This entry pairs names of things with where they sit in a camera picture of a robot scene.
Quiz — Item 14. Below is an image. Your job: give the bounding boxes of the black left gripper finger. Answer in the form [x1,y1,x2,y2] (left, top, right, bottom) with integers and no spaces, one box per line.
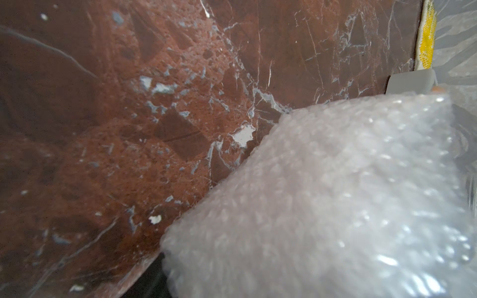
[121,253,170,298]

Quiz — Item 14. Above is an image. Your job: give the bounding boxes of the small grey tray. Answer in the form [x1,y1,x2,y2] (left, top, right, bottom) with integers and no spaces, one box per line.
[385,68,445,94]

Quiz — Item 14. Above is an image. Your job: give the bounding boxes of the yellow work glove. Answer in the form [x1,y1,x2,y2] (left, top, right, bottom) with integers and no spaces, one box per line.
[414,0,437,71]

